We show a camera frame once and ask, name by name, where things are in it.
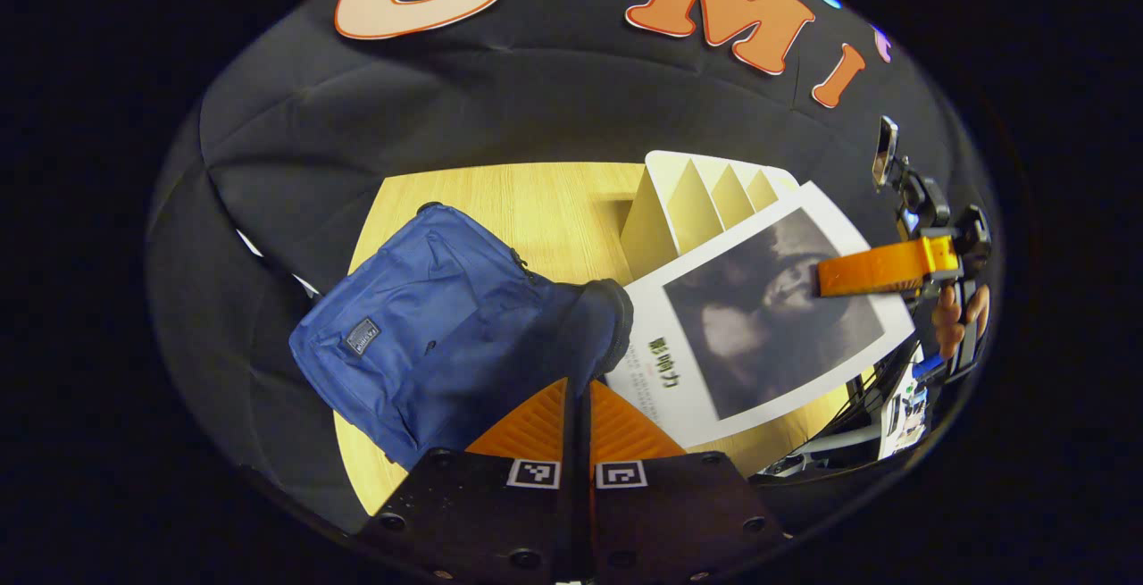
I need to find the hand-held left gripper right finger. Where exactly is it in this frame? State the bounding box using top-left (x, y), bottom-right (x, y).
top-left (580, 380), bottom-right (791, 585)

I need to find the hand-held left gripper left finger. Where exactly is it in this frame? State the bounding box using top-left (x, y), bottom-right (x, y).
top-left (357, 377), bottom-right (581, 585)

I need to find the portrait cover book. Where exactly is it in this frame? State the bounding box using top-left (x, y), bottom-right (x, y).
top-left (605, 181), bottom-right (918, 450)

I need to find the blue schoolbag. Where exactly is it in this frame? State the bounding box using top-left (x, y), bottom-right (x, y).
top-left (288, 203), bottom-right (635, 470)

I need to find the white bookshelf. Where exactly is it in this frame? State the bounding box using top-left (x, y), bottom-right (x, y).
top-left (619, 150), bottom-right (800, 282)

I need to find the white printed box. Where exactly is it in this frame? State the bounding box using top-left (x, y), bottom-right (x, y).
top-left (880, 362), bottom-right (934, 459)

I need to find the white metal bar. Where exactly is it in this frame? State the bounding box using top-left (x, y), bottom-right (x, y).
top-left (759, 424), bottom-right (885, 479)

